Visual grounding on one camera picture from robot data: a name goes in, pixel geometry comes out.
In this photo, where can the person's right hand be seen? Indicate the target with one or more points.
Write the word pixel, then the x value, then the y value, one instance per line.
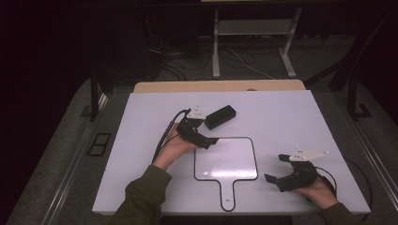
pixel 322 193

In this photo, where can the black whiteboard eraser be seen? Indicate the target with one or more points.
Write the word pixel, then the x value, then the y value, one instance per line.
pixel 220 116

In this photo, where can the white metal stand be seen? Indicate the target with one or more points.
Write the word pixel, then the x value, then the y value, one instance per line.
pixel 255 27

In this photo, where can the black metal post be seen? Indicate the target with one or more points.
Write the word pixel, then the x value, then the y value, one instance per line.
pixel 94 97
pixel 352 100

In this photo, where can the person's left hand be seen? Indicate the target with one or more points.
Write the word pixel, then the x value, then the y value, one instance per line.
pixel 172 150

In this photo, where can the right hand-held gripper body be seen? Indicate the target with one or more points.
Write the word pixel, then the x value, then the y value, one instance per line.
pixel 302 176

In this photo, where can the aluminium rail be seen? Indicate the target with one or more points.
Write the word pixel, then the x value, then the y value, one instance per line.
pixel 375 162
pixel 67 184

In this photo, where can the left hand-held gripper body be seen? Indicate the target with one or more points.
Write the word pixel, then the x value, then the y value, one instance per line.
pixel 191 132

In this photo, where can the wooden table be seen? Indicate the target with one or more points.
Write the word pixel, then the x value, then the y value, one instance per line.
pixel 219 86

